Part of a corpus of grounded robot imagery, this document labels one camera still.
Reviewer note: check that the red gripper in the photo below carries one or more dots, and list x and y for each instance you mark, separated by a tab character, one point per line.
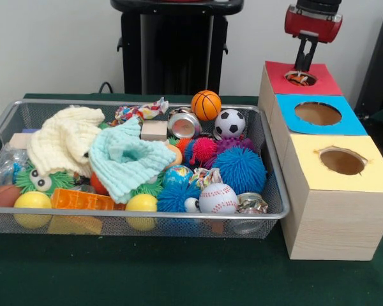
312	25

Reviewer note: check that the orange striped tiger plush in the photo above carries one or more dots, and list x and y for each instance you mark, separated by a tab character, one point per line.
298	79

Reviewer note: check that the mint green cloth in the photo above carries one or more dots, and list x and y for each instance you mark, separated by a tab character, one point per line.
131	159

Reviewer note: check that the cream cloth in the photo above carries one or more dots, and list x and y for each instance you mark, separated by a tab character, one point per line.
64	137

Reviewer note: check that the orange plastic toy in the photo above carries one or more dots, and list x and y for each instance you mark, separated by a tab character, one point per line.
83	201

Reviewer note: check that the shallow metal mesh bin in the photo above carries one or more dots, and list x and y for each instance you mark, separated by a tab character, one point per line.
274	191

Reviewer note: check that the wooden box with three holes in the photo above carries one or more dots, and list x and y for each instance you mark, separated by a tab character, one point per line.
338	223

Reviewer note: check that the small soccer ball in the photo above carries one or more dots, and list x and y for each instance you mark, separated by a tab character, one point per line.
229	123

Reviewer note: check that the small orange basketball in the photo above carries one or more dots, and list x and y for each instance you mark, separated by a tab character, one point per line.
206	105

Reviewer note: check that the blue spiky ball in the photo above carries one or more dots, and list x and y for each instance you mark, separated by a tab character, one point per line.
239	169

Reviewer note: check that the white baseball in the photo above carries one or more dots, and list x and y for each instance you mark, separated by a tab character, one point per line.
218	197

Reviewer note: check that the blue fuzzy ball with eyes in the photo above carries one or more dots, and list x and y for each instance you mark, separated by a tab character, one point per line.
178	197

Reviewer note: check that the green fuzzy ball with eyes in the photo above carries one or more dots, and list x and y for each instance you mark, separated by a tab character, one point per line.
38	181

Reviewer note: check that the yellow ball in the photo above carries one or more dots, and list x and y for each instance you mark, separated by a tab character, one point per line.
32	201

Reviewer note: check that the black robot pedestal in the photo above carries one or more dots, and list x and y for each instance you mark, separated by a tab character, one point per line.
166	48

